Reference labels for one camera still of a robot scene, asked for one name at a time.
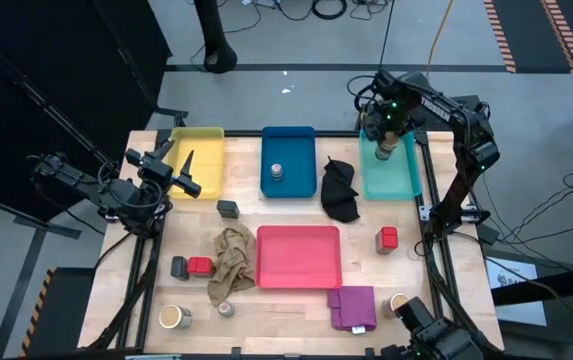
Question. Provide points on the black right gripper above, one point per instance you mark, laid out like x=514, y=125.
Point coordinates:
x=383, y=122

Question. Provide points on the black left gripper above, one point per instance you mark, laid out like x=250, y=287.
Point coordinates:
x=158, y=174

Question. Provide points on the black spice tin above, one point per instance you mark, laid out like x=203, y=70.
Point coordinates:
x=228, y=209
x=179, y=268

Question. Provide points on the silver metal weight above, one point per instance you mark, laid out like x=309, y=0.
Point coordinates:
x=277, y=172
x=225, y=309

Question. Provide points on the red-lid paprika tin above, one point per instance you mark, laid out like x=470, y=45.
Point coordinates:
x=388, y=239
x=200, y=266

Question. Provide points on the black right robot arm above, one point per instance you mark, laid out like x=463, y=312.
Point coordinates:
x=438, y=110

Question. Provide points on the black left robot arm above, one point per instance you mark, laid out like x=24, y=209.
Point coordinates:
x=116, y=195

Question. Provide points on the yellow plastic bin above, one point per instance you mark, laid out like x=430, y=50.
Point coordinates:
x=206, y=175

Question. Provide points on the teal plastic bin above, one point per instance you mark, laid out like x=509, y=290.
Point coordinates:
x=391, y=180

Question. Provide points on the black cloth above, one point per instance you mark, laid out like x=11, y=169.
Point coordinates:
x=338, y=195

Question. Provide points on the blue plastic bin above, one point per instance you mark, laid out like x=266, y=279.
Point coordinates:
x=291, y=150

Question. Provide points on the tan cloth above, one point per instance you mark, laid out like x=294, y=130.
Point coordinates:
x=233, y=260

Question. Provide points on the black pole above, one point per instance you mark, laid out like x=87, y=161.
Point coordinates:
x=216, y=45

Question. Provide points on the black mat striped edge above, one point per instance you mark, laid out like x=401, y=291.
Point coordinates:
x=566, y=35
x=66, y=310
x=500, y=35

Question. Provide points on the black power brick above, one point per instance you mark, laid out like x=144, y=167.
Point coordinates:
x=488, y=234

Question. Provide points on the pink plastic bin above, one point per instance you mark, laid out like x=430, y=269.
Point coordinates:
x=298, y=257

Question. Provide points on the black room divider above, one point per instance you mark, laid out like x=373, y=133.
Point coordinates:
x=41, y=75

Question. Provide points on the purple cloth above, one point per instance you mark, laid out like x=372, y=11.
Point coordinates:
x=353, y=307

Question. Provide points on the white printed sheet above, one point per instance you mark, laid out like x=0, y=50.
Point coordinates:
x=516, y=300

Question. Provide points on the black beam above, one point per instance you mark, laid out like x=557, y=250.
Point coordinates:
x=566, y=280

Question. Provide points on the black aluminium table frame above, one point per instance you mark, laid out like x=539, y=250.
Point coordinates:
x=243, y=133

